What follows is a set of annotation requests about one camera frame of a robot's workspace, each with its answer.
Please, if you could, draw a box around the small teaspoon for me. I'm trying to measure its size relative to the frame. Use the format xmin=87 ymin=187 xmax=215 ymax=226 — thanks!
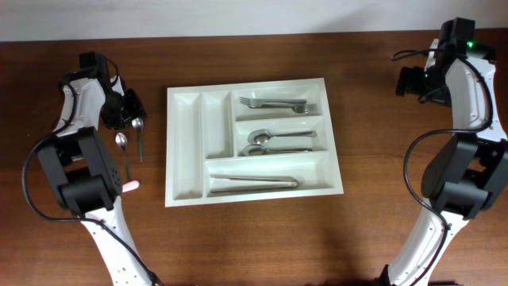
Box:
xmin=115 ymin=133 xmax=132 ymax=181
xmin=131 ymin=118 xmax=144 ymax=161

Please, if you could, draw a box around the pink plastic knife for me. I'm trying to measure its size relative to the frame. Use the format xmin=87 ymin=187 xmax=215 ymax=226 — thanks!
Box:
xmin=122 ymin=180 xmax=140 ymax=193

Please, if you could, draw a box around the steel fork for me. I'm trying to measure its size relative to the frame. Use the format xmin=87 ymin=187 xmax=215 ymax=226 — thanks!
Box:
xmin=239 ymin=97 xmax=307 ymax=107
xmin=261 ymin=102 xmax=318 ymax=114

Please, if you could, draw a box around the steel tablespoon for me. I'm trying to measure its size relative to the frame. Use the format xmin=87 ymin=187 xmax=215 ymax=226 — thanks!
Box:
xmin=240 ymin=145 xmax=313 ymax=157
xmin=247 ymin=129 xmax=317 ymax=145

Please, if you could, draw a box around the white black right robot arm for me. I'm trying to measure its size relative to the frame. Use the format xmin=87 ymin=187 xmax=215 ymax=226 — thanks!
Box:
xmin=375 ymin=17 xmax=507 ymax=285

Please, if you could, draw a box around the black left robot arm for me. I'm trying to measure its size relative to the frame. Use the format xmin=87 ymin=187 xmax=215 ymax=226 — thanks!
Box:
xmin=29 ymin=52 xmax=162 ymax=285

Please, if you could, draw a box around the white plastic cutlery tray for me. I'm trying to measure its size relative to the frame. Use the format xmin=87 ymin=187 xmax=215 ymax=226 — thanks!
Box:
xmin=165 ymin=78 xmax=344 ymax=207

